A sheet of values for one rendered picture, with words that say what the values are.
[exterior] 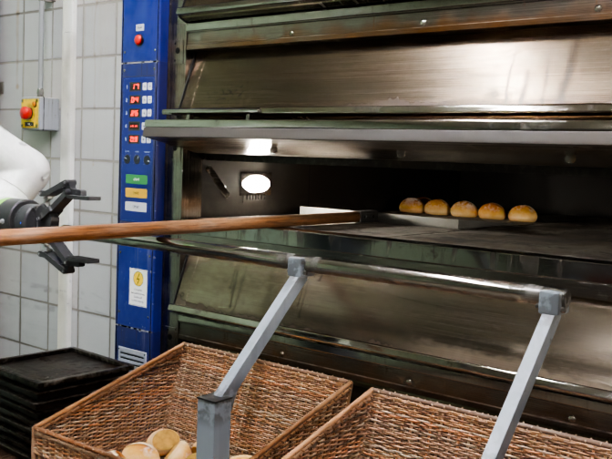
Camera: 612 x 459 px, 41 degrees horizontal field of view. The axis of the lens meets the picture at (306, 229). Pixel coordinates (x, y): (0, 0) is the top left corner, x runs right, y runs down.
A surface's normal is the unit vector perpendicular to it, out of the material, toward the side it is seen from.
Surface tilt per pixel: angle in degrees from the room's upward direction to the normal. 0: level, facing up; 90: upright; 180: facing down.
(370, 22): 90
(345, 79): 70
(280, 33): 90
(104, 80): 90
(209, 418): 90
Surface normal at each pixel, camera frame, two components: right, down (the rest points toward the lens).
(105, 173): -0.62, 0.04
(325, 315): -0.56, -0.30
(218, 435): 0.79, 0.08
